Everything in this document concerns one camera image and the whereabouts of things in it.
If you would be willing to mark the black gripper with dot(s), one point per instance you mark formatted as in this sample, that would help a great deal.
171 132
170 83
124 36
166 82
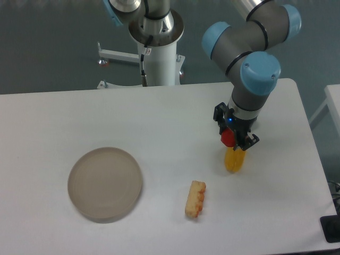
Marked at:
241 128

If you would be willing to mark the red toy bell pepper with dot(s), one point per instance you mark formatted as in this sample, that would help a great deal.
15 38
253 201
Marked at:
227 138

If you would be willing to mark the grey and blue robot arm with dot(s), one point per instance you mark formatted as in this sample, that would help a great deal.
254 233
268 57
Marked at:
240 53

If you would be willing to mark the yellow toy bell pepper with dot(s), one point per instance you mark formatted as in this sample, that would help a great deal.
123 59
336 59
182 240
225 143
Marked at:
234 159

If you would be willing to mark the beige round plate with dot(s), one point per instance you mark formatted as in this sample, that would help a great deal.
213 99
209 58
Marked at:
105 184

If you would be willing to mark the white side table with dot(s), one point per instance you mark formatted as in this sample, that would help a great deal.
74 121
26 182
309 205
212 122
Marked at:
329 105

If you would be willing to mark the black device at table edge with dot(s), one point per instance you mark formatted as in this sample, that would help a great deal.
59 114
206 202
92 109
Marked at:
330 228

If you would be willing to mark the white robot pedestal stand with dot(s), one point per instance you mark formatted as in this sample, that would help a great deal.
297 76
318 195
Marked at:
157 57

